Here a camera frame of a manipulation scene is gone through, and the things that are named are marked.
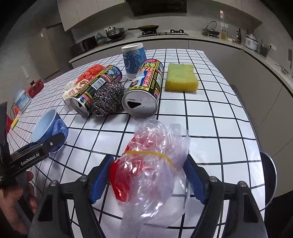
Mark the white tub with blue label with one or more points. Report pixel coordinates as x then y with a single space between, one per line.
21 100

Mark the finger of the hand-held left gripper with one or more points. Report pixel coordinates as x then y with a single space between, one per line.
55 140

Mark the grey refrigerator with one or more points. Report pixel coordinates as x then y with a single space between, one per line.
45 52

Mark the dark utensil holder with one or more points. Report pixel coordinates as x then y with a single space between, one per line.
264 50

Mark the yellow oil bottle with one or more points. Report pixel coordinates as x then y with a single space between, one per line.
223 35

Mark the black round stool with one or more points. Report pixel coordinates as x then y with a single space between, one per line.
269 178

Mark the white wall switches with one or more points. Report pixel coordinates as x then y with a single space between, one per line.
224 25

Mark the blue patterned paper cup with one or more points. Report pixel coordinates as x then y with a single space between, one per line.
132 59
43 128

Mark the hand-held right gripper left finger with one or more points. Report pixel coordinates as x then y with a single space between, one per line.
100 178

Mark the metal ladle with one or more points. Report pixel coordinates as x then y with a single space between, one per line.
283 69

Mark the grey upper wall cabinets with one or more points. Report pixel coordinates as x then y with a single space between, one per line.
91 11

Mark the steel wool scrubber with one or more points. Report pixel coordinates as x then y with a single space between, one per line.
107 98

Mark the white rice cooker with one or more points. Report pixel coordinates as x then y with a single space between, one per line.
251 43

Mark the teal ceramic pot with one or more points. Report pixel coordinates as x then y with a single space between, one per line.
101 39

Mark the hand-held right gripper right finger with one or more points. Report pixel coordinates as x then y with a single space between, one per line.
194 180

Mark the black gas stove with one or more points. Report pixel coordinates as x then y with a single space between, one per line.
162 33

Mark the small yellow block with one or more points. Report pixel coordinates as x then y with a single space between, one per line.
14 122

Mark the lidded grey wok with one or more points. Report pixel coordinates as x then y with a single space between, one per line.
115 33

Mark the slim black printed tin can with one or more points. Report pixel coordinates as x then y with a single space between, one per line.
91 89

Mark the black microwave oven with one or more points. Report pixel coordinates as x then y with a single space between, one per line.
83 45

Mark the red plastic box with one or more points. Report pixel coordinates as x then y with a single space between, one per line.
35 87

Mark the yellow sponge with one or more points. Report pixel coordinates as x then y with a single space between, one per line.
180 77

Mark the white wall outlet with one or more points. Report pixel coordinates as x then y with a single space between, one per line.
107 29

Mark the person's left hand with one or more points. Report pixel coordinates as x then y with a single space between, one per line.
13 206

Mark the dark glass bottle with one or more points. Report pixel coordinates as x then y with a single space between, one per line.
238 37

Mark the clear plastic bag with red scraps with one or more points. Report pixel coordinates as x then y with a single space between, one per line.
148 174

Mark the white checkered tablecloth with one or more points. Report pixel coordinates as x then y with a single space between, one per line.
206 119

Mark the small white jar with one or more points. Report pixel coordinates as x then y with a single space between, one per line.
231 39

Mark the large printed tin can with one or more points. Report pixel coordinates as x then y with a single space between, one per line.
146 80

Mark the black range hood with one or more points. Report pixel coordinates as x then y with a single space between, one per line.
155 6

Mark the wall-hung cleaver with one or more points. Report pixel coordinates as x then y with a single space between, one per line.
290 58

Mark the beige printed carton box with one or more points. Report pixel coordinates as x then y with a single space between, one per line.
74 92

